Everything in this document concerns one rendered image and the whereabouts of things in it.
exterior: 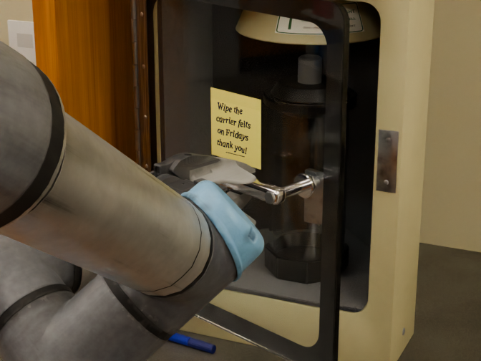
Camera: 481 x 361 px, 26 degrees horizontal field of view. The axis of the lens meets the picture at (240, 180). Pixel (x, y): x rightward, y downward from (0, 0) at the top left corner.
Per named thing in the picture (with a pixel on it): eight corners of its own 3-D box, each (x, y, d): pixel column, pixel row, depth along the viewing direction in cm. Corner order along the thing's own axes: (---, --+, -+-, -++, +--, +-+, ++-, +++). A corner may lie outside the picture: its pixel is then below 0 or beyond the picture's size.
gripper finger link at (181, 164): (222, 190, 103) (157, 218, 98) (210, 185, 105) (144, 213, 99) (220, 145, 102) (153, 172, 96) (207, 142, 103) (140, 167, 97)
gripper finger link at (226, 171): (287, 183, 104) (220, 213, 98) (244, 170, 108) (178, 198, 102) (285, 154, 102) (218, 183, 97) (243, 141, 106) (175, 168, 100)
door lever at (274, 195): (248, 177, 112) (248, 155, 111) (314, 200, 105) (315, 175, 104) (211, 190, 108) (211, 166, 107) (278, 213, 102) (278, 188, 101)
